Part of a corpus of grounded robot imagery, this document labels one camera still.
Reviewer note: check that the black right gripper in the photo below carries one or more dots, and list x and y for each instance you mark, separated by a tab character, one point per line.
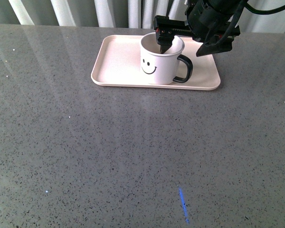
207	21

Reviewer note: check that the white smiley mug black handle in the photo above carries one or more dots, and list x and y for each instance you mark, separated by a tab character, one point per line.
161	69

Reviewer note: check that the grey pleated curtain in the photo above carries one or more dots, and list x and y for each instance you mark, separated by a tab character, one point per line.
125	13

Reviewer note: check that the cream rectangular plastic tray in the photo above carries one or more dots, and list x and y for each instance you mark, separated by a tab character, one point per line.
118	64

